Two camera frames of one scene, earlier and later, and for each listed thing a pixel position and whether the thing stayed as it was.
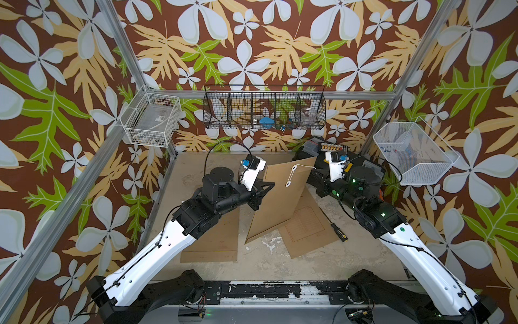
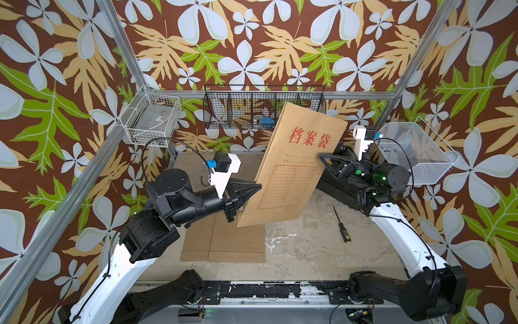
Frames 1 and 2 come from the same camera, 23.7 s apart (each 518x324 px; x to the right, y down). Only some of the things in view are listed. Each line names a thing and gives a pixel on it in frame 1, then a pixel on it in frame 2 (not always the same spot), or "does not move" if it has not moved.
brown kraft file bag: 280,202 -> 231,243
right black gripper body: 336,190 -> 363,178
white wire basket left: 151,118 does not move
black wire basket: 241,106 does not move
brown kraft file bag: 308,229 -> 292,172
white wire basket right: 418,156 does not move
